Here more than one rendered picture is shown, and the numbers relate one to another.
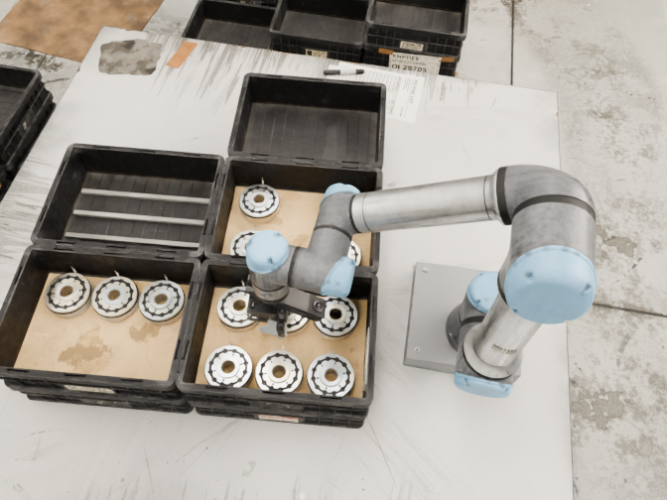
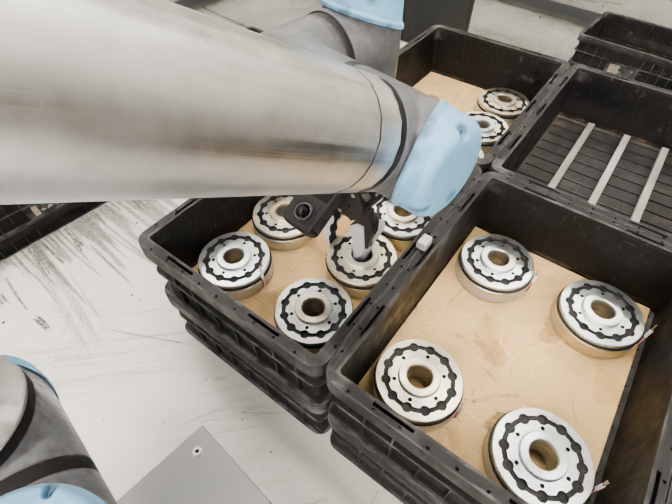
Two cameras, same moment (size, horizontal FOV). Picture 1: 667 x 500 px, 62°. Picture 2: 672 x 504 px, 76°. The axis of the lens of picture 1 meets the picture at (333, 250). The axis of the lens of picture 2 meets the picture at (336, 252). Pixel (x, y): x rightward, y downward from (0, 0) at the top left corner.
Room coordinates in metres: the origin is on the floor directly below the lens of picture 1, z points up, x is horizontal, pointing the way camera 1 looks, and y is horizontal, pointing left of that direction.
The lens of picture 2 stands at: (0.71, -0.24, 1.34)
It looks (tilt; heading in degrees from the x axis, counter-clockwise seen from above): 50 degrees down; 125
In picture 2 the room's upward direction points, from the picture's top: straight up
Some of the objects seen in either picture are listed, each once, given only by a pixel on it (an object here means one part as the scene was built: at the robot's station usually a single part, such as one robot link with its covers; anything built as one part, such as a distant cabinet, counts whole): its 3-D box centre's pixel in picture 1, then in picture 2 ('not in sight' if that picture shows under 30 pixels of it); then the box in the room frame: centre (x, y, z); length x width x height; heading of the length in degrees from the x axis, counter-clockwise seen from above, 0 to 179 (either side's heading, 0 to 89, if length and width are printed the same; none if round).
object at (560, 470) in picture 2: not in sight; (543, 455); (0.81, -0.02, 0.86); 0.05 x 0.05 x 0.01
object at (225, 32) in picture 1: (236, 45); not in sight; (2.10, 0.51, 0.26); 0.40 x 0.30 x 0.23; 83
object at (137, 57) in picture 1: (128, 56); not in sight; (1.48, 0.74, 0.71); 0.22 x 0.19 x 0.01; 83
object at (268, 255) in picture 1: (270, 261); (358, 39); (0.48, 0.11, 1.15); 0.09 x 0.08 x 0.11; 80
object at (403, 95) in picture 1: (372, 90); not in sight; (1.39, -0.10, 0.70); 0.33 x 0.23 x 0.01; 83
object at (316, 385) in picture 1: (331, 376); (234, 258); (0.37, -0.01, 0.86); 0.10 x 0.10 x 0.01
